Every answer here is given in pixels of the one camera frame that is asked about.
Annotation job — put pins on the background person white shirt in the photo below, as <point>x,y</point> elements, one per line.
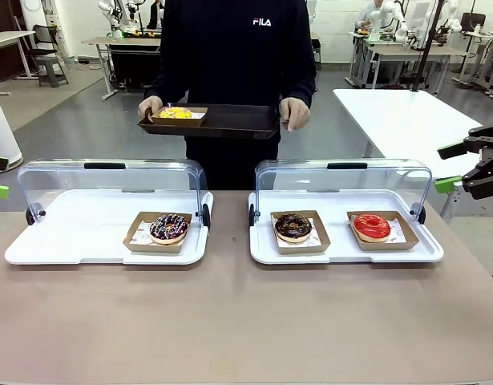
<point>370,10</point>

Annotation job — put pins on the person right forearm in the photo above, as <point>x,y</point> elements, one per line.
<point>154,84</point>

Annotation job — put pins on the wood top table white legs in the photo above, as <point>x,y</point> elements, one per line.
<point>110,41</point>

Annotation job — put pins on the grey top workbench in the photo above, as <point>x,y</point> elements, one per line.
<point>410,52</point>

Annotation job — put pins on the black office chair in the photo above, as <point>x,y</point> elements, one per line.
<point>43,40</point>

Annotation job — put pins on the person right hand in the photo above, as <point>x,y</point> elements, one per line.
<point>148,106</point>

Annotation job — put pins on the brown paper donut tray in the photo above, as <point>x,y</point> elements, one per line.
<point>178,122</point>
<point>158,248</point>
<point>402,240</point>
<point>302,248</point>

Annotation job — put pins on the person left hand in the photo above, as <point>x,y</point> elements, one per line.
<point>296,114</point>

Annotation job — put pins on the person torso black sweatshirt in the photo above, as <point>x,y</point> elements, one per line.
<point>230,60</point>

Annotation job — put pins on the white side table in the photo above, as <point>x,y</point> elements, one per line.
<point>390,116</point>

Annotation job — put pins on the chocolate glazed donut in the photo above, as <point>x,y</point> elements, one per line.
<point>293,228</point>

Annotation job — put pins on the black cabinet under table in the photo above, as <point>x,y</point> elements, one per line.
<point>130,64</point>

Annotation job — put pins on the person left forearm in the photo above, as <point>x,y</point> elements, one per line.
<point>300,82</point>

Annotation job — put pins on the grey step stool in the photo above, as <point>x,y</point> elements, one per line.
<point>51,70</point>

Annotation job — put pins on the yellow sprinkled donut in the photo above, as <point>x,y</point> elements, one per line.
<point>174,113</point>

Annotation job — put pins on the background person in black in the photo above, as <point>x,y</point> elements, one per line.
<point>154,16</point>

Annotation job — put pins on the dark brown serving tray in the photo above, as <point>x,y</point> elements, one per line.
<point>238,120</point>

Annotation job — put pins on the white display case base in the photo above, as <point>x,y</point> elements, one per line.
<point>77,232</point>
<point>338,240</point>

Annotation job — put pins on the red glazed donut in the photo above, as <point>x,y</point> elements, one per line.
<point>371,228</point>

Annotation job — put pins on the white cylindrical appliance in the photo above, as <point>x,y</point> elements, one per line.
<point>3,128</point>

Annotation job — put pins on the chocolate donut with coloured sprinkles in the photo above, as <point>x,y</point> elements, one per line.
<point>170,230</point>

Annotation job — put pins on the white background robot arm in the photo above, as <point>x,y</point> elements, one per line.
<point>111,20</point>

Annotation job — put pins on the black camera stand pole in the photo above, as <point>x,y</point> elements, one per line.
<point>426,48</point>

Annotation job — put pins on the clear display case lid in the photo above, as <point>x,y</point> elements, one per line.
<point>110,176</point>
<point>350,176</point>

